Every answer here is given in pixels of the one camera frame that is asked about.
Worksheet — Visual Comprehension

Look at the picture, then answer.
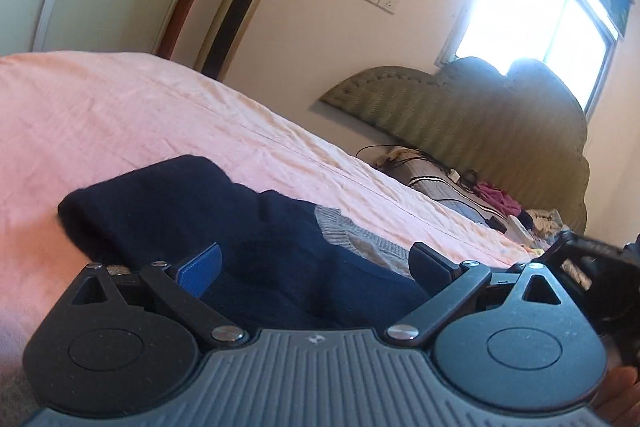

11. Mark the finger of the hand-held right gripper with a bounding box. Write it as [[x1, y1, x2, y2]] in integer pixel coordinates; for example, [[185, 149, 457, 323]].
[[531, 231, 626, 293]]

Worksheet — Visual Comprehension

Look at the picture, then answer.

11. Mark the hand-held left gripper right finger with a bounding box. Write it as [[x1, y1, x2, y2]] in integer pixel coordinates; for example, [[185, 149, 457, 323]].
[[382, 243, 566, 349]]

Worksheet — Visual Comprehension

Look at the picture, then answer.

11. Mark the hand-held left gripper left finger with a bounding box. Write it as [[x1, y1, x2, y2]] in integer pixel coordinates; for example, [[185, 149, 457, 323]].
[[70, 243, 249, 350]]

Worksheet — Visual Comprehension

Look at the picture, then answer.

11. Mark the navy and grey knit sweater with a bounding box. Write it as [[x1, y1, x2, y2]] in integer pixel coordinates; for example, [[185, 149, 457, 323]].
[[57, 154, 433, 333]]

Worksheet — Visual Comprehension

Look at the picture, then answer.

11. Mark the pile of mixed clothes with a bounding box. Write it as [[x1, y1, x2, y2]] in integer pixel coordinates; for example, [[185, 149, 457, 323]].
[[525, 207, 568, 255]]

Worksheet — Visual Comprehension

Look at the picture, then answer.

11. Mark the pile of clothes and pillows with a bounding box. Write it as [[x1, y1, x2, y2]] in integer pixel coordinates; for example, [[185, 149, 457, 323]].
[[380, 147, 501, 228]]

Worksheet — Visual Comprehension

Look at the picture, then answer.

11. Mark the pink cloth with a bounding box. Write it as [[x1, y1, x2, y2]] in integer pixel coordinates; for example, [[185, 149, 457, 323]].
[[472, 182, 523, 218]]

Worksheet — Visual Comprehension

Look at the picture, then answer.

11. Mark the olive padded headboard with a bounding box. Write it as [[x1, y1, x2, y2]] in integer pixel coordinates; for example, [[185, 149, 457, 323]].
[[320, 57, 590, 233]]

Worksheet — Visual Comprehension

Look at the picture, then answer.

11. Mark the pink bed sheet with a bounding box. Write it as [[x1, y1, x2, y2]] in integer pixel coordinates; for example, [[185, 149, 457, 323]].
[[0, 51, 538, 427]]

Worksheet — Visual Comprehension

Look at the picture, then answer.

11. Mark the bright window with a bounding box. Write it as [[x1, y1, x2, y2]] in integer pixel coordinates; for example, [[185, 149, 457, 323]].
[[434, 0, 621, 122]]

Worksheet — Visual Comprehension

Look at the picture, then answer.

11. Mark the gold tower air conditioner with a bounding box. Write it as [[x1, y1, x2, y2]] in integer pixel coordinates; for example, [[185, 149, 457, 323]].
[[194, 0, 292, 82]]

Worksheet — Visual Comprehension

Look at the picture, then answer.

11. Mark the black cable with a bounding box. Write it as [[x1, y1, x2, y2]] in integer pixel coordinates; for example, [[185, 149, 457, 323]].
[[356, 144, 401, 160]]

